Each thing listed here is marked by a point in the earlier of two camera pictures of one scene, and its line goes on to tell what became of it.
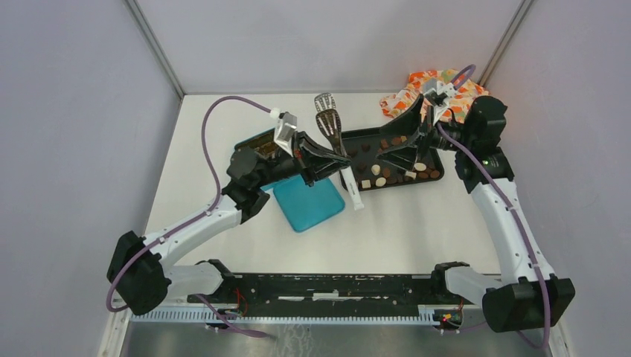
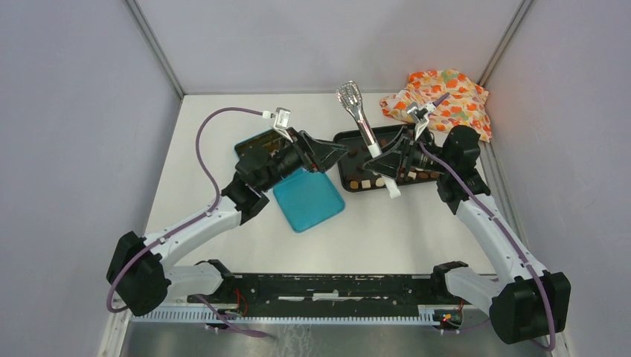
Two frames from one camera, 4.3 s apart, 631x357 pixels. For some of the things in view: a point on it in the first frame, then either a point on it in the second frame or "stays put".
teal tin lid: [306, 207] stays put
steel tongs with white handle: [329, 119] to [350, 94]
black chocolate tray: [370, 171] stays put
